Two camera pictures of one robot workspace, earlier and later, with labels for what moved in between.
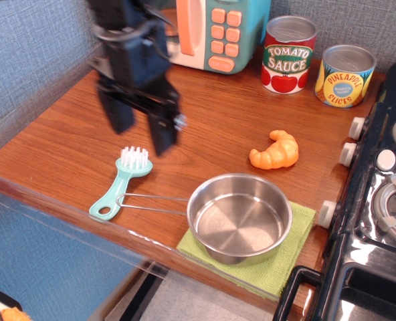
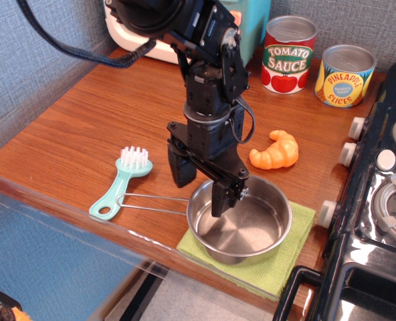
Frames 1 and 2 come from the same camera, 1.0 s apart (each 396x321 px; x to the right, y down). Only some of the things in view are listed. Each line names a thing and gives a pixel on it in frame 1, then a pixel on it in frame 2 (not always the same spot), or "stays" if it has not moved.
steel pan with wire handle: [236, 217] stays
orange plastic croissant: [283, 153] stays
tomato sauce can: [287, 54] stays
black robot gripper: [132, 63] to [211, 139]
